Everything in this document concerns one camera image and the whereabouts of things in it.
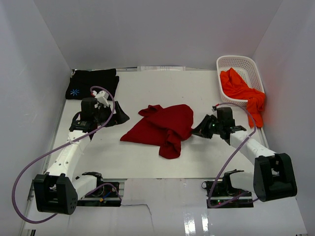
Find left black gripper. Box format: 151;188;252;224
94;101;129;127

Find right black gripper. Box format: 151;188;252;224
190;115;222;140

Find red t shirt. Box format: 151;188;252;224
120;104;193;159

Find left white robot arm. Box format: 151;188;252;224
33;97;129;215

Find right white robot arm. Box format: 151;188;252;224
191;106;297;202

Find folded black t shirt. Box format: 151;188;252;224
65;68;120;100

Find white papers at back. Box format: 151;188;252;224
137;66;186;71

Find orange t shirt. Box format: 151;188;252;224
220;68;266;128

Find white plastic basket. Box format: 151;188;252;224
216;55;265;107

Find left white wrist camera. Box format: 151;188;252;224
91;90;109;107

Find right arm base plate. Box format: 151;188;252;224
210;180;254;208

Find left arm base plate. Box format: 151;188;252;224
77;182;123;207

